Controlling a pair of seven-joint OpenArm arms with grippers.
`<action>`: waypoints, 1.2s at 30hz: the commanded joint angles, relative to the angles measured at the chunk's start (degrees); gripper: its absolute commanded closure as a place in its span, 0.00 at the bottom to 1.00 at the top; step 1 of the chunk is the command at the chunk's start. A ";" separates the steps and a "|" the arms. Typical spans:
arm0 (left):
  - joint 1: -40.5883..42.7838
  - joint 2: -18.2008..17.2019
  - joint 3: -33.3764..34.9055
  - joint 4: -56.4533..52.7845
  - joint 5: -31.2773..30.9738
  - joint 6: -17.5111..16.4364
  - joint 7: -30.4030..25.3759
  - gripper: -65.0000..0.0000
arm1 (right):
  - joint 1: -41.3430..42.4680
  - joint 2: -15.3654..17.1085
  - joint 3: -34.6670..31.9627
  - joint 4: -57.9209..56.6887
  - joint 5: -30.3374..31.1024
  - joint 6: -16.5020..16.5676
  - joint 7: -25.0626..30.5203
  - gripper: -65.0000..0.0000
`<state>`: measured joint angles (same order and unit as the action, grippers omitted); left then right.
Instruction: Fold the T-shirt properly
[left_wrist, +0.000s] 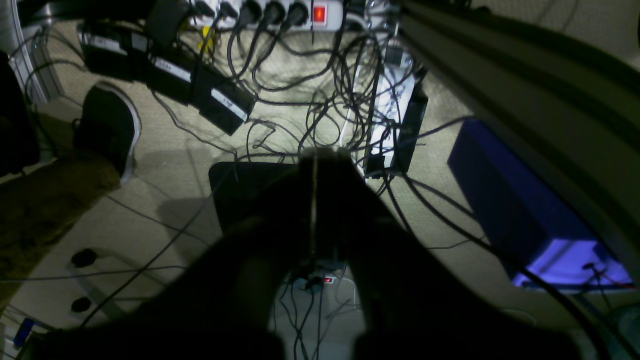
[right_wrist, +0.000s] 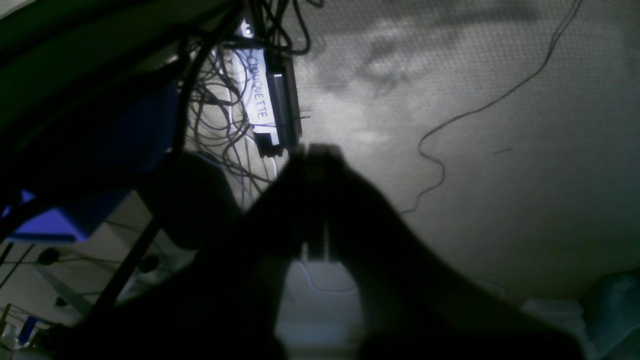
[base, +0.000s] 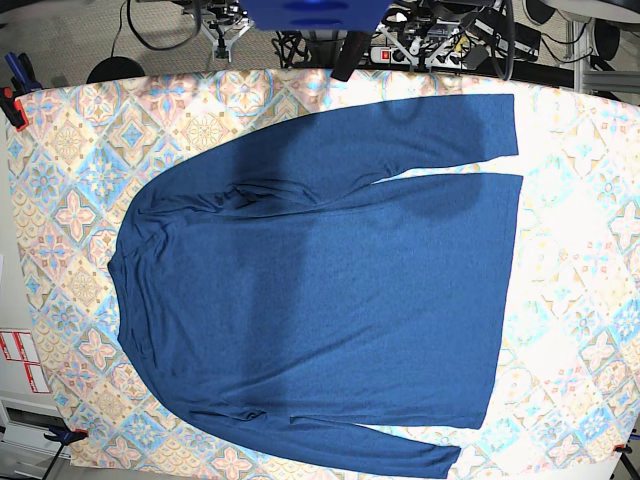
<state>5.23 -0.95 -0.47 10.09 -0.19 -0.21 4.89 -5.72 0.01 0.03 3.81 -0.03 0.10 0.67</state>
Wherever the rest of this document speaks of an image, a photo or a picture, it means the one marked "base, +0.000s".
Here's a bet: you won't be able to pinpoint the blue long-sleeve T-shirt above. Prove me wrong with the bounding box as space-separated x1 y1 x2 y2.
108 94 522 479

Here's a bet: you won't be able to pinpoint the white power strip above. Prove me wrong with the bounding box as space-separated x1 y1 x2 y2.
369 46 462 68

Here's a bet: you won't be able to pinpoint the black round stool base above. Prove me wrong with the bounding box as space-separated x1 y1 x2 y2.
86 56 145 84

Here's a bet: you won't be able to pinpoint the patterned tile tablecloth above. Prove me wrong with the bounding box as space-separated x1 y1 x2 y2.
1 70 639 479

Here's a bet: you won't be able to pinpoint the red white label stickers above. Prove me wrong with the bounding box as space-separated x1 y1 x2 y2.
1 329 50 395

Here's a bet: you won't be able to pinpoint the black red table clamp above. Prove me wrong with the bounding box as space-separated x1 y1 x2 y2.
1 87 28 132

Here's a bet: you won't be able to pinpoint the blue spring clamp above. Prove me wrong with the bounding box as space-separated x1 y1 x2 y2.
5 52 42 95

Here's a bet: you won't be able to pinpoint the orange clamp bottom right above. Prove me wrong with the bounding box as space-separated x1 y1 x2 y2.
614 444 633 455

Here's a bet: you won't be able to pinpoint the black mount post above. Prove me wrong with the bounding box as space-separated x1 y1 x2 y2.
331 31 373 82

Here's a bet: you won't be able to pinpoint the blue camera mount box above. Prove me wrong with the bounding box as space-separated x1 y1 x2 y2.
239 0 392 32

